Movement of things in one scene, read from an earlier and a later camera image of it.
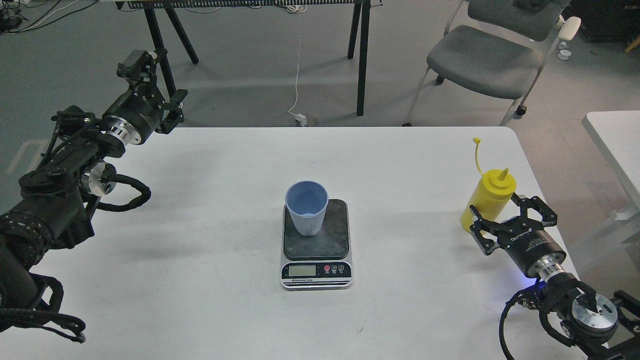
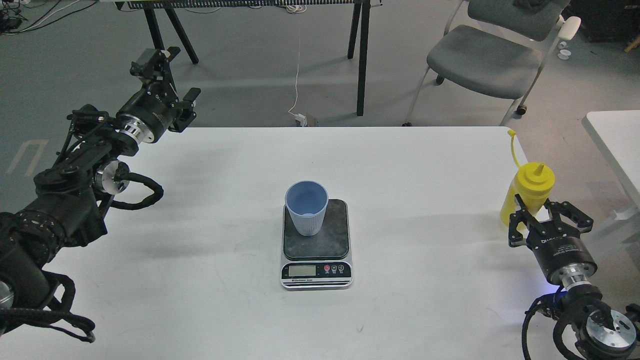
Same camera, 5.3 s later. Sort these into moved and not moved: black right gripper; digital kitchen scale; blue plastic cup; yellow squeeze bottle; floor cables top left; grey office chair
Moved: yellow squeeze bottle; black right gripper
Not moved: digital kitchen scale; blue plastic cup; grey office chair; floor cables top left
